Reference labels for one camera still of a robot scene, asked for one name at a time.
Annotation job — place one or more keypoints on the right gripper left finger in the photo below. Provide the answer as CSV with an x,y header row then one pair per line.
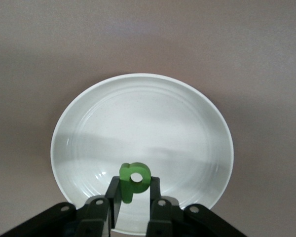
x,y
93,214

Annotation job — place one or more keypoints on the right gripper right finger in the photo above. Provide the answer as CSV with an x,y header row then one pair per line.
x,y
162,217

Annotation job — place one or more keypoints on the green foam letter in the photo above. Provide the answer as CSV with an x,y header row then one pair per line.
x,y
125,187

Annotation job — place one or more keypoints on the beige brown plate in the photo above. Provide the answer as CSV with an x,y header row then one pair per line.
x,y
143,128

